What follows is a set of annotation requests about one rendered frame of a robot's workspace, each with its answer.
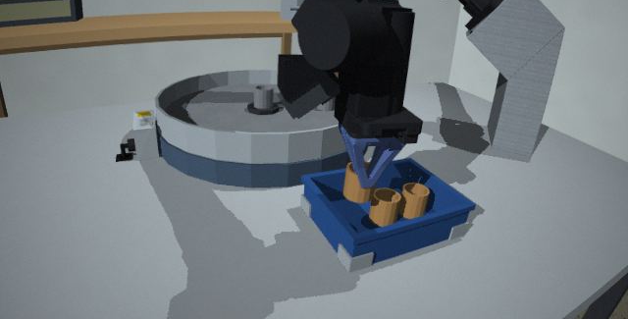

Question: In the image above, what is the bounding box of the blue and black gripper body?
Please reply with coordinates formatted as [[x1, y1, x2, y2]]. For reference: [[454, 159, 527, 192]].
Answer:
[[334, 61, 423, 144]]

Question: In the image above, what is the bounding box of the grey metal ring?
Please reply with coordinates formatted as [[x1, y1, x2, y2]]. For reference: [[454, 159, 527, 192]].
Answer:
[[254, 85, 274, 109], [317, 97, 336, 111]]

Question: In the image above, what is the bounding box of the bronze bushing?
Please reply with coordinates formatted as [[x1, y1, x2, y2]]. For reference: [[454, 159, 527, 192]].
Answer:
[[369, 187, 401, 227], [343, 162, 376, 203], [398, 183, 430, 219]]

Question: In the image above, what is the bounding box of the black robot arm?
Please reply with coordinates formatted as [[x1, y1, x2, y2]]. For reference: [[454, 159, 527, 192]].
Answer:
[[277, 0, 503, 119]]

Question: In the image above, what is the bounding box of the blue crate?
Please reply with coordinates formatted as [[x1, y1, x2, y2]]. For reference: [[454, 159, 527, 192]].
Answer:
[[300, 158, 476, 273]]

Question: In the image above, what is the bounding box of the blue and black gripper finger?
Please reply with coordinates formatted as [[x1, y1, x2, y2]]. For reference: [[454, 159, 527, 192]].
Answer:
[[339, 122, 386, 175], [346, 133, 406, 188]]

